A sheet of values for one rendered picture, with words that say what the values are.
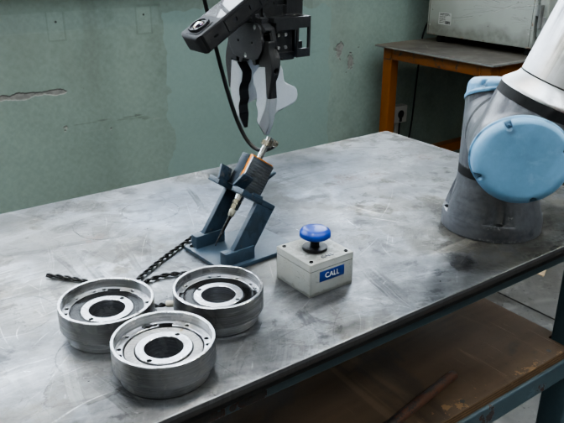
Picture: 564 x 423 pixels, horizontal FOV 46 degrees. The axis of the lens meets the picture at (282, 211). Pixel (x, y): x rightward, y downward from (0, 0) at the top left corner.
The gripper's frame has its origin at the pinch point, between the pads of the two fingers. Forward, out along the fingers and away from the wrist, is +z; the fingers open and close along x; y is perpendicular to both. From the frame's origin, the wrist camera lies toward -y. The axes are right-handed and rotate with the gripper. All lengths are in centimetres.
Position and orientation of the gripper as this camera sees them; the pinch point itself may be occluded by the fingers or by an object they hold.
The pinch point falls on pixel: (251, 122)
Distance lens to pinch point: 91.6
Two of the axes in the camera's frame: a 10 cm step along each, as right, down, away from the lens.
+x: -6.3, -3.0, 7.2
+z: -0.1, 9.2, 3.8
